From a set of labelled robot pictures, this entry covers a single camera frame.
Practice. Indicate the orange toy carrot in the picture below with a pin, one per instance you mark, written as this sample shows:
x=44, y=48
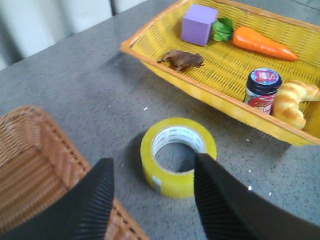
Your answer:
x=249, y=39

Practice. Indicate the yellow tape roll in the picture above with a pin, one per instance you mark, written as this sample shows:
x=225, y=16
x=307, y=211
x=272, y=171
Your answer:
x=179, y=130

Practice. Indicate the small labelled drink bottle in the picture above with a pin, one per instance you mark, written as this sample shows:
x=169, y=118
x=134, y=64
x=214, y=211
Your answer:
x=261, y=88

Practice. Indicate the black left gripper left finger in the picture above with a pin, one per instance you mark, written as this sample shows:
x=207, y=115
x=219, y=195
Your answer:
x=81, y=214

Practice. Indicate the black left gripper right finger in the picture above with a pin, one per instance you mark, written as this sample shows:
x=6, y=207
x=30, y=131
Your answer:
x=228, y=210

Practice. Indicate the toy croissant bread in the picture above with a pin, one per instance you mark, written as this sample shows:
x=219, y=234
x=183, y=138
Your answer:
x=286, y=104

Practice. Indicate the white pleated curtain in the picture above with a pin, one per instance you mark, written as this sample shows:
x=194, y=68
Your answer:
x=30, y=26

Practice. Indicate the brown wicker basket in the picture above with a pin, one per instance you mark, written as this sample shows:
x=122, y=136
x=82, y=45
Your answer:
x=38, y=166

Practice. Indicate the yellow woven basket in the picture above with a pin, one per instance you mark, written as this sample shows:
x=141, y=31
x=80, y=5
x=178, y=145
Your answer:
x=221, y=82

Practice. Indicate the brown toy animal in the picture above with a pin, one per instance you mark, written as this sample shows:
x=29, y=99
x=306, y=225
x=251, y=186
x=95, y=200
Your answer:
x=181, y=60

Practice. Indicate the purple foam cube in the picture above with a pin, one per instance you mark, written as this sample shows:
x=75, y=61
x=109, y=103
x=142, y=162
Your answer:
x=197, y=24

